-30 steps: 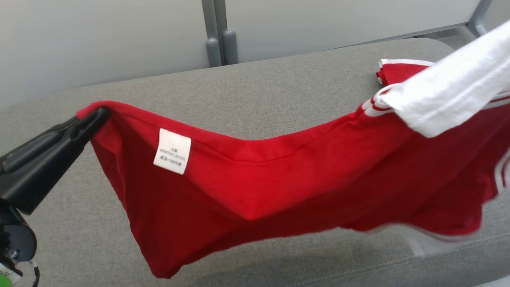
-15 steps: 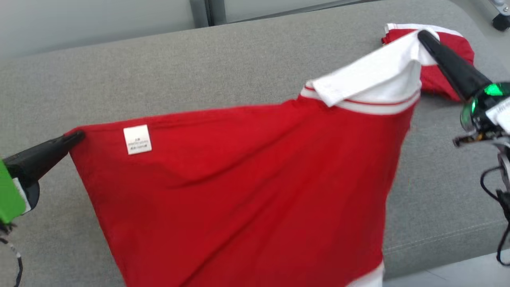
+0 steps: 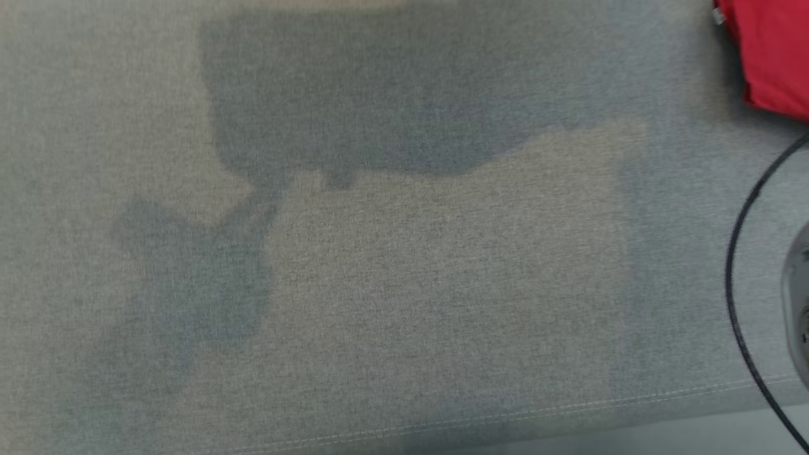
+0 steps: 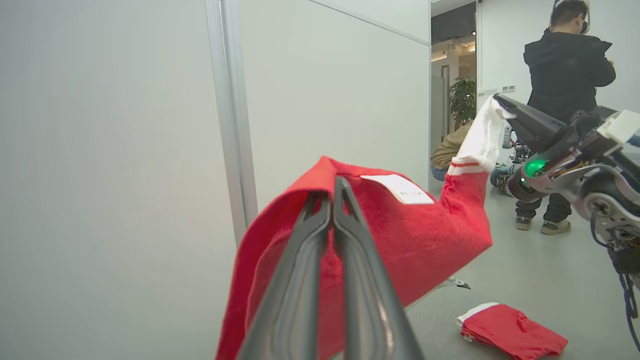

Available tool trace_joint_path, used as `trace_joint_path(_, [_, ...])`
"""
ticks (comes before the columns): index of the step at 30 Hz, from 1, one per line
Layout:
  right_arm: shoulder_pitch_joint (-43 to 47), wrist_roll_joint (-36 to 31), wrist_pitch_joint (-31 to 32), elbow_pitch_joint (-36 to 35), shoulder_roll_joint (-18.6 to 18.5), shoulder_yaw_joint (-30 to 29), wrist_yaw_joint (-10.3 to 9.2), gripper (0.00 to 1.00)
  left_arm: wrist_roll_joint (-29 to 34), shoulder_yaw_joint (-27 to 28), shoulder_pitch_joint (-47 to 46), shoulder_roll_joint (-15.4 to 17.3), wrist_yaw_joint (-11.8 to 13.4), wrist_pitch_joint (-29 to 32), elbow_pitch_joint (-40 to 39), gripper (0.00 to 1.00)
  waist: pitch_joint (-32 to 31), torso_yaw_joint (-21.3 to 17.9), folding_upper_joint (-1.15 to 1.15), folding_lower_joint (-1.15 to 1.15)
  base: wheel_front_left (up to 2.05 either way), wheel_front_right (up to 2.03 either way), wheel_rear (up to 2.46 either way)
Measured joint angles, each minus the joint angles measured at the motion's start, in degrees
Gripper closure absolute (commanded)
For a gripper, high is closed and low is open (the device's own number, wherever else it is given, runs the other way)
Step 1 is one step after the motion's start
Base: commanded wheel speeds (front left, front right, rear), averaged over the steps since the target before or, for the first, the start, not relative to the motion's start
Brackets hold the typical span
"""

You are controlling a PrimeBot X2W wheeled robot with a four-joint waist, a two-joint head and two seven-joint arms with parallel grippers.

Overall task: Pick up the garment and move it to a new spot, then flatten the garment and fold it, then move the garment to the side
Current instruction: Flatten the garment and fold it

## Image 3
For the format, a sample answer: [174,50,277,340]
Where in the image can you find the red Bulls 23 shorts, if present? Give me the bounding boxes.
[714,0,809,123]

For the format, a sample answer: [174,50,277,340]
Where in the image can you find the thick black camera cable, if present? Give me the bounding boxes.
[724,131,809,451]

